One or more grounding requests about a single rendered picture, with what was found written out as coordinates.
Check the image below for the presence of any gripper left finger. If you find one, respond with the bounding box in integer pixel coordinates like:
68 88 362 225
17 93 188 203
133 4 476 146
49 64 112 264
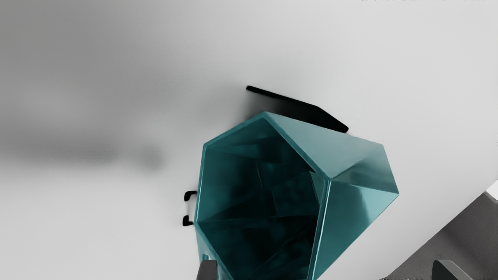
196 259 219 280

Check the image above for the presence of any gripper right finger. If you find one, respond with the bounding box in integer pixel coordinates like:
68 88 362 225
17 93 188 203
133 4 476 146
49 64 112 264
431 259 474 280

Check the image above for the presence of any teal faceted mug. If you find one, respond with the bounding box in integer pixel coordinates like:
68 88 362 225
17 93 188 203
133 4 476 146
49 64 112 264
193 111 400 280

